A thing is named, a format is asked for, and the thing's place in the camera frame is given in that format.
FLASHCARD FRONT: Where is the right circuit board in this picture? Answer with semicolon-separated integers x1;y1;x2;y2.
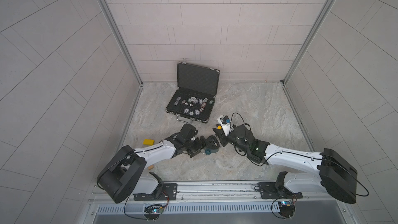
278;201;295;219

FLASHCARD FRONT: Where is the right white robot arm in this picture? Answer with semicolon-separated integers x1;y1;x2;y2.
213;124;360;204

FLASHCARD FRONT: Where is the open black poker chip case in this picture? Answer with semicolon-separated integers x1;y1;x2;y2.
166;62;220;123

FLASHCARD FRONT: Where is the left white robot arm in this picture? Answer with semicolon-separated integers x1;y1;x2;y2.
96;124;212;203

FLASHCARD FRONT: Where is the left circuit board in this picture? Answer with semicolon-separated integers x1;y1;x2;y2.
144;204;165;215

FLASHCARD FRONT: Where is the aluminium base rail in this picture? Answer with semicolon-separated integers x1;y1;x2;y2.
86;178;346;206

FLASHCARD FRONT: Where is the circuit board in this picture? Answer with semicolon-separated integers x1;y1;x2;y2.
278;201;295;219
144;204;165;215

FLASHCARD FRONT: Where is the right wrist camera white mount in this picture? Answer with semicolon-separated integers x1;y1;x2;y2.
217;115;233;136

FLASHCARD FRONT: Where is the yellow block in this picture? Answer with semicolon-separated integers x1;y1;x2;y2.
143;139;154;146

